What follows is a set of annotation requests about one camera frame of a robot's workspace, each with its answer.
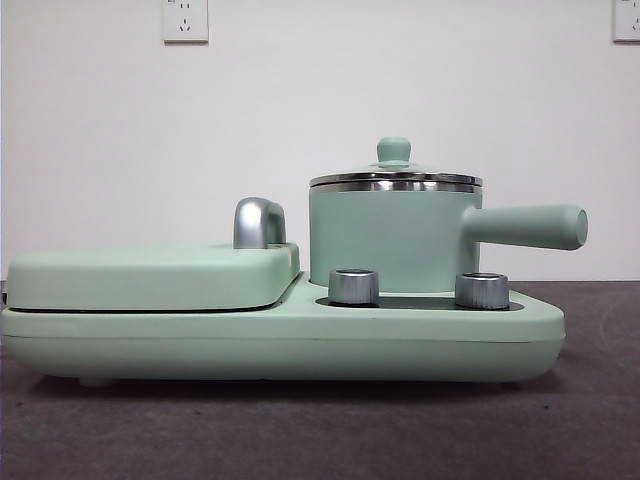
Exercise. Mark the green breakfast machine base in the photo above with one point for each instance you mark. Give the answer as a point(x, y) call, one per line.
point(300, 345)

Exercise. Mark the white wall socket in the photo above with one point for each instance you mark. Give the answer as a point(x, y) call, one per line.
point(627, 20)
point(186, 20)

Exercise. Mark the glass pot lid green knob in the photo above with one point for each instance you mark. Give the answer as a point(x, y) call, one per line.
point(394, 150)

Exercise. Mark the silver control knob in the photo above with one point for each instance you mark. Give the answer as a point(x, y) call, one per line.
point(353, 287)
point(481, 291)

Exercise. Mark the green griddle cover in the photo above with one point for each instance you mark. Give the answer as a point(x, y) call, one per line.
point(150, 275)

